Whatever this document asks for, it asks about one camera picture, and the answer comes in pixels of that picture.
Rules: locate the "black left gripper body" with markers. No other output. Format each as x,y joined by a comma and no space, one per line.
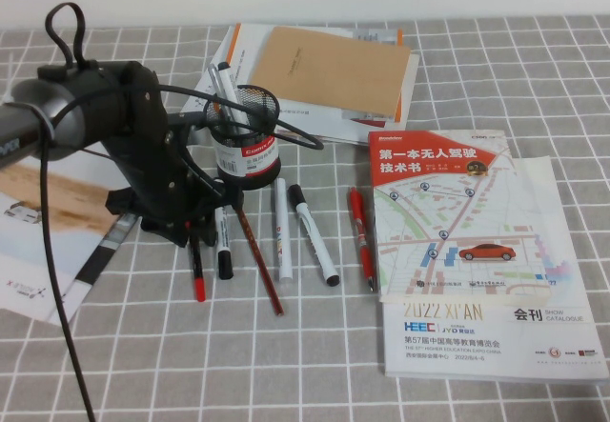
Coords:
152,165

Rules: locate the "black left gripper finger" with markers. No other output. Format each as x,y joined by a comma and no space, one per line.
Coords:
193,236
209,231

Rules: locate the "red pen black grip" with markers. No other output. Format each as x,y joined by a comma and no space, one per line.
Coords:
199,284

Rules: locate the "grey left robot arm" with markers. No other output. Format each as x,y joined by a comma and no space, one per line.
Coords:
71,103

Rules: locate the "black mesh pen holder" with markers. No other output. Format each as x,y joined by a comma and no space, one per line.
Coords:
248,165

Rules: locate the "grey pen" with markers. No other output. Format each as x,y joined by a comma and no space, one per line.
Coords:
215,79

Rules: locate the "red gel pen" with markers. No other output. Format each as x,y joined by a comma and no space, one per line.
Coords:
364,250

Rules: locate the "black and white marker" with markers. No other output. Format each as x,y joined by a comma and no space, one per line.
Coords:
224,260

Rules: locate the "red-brown pencil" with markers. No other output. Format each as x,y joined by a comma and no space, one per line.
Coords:
262,265

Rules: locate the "white paint marker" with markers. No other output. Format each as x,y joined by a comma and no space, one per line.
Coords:
282,250

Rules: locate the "white brochure black stripe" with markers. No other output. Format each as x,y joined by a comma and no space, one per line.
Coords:
95,260

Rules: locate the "white marker black ends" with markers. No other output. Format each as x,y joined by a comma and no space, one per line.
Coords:
312,236

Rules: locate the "white marker one black cap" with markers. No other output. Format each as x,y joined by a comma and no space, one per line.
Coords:
229,88

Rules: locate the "white brochure sandy car photo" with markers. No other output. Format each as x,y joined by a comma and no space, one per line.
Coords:
38,250

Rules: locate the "white orange book stack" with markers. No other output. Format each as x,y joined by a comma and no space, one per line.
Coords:
310,122

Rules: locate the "brown kraft notebook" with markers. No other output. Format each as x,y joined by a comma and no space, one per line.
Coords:
329,69

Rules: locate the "red autonomous driving book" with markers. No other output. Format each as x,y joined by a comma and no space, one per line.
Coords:
453,212

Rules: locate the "grey checked tablecloth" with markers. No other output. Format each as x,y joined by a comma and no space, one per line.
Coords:
429,60

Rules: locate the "white show catalogue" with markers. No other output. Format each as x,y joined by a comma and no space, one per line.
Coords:
476,346

